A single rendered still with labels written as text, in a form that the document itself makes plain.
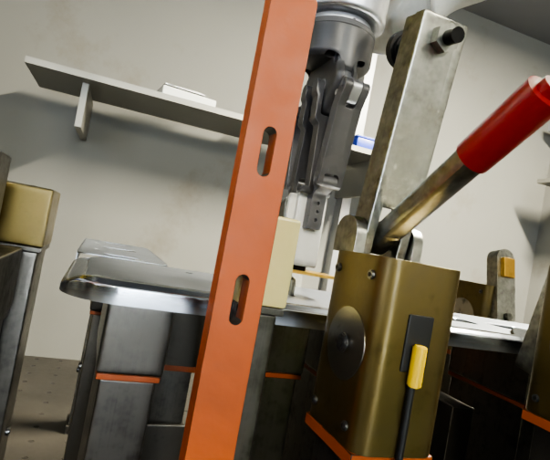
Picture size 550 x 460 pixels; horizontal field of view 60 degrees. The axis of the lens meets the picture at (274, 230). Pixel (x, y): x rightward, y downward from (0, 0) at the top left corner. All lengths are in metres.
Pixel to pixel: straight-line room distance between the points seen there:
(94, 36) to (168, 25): 0.44
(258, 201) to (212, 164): 2.77
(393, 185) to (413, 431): 0.15
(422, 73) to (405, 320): 0.16
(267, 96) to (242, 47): 2.97
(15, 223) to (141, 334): 0.20
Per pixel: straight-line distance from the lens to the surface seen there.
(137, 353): 0.39
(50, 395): 1.00
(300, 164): 0.48
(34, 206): 0.53
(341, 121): 0.44
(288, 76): 0.30
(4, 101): 3.10
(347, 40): 0.48
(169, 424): 0.64
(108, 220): 2.98
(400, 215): 0.32
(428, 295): 0.30
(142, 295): 0.33
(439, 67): 0.35
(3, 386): 0.56
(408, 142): 0.34
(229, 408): 0.30
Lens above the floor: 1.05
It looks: 2 degrees up
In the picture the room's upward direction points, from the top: 10 degrees clockwise
